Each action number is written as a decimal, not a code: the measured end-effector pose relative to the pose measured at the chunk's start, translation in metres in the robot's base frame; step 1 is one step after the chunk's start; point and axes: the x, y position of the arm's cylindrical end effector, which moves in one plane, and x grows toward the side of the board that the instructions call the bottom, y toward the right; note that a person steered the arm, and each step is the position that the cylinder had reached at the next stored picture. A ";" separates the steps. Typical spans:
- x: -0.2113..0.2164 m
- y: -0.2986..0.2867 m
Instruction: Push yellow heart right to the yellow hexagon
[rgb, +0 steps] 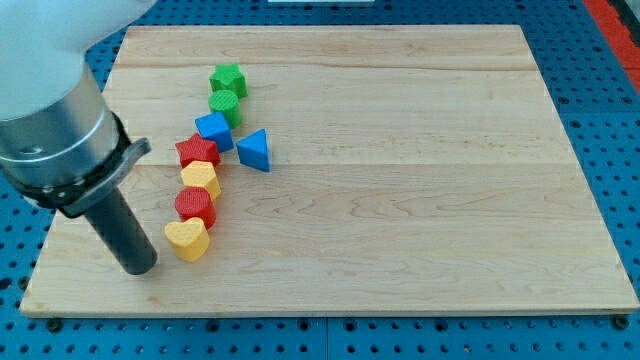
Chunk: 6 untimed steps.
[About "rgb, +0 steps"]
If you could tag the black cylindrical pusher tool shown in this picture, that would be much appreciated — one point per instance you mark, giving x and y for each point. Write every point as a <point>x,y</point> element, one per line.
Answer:
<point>105,208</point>

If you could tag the yellow heart block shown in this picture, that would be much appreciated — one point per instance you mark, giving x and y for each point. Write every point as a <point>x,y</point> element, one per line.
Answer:
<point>188,239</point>

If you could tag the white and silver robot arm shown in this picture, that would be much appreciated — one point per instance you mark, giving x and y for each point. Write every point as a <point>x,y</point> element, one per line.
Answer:
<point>61,145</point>

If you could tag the yellow hexagon block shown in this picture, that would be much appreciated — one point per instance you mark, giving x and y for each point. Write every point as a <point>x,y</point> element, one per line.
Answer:
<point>201,174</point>

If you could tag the red cylinder block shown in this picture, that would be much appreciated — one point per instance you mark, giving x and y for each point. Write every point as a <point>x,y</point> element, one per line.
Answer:
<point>195,202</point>

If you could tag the red star block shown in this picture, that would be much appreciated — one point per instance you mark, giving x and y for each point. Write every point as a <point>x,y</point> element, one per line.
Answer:
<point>197,148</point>

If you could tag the blue cube block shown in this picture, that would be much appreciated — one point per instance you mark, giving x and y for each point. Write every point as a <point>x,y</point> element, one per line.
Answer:
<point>214,127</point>

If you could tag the green cylinder block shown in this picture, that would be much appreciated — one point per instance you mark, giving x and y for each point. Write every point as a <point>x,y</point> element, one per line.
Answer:
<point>226,102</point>

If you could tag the blue triangle block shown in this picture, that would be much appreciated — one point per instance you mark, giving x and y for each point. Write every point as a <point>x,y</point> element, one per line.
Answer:
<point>253,151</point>

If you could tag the green star block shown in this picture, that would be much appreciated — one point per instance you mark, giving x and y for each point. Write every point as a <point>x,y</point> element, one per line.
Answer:
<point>229,77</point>

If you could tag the wooden board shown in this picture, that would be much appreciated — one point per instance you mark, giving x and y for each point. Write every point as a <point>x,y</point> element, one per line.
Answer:
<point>415,171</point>

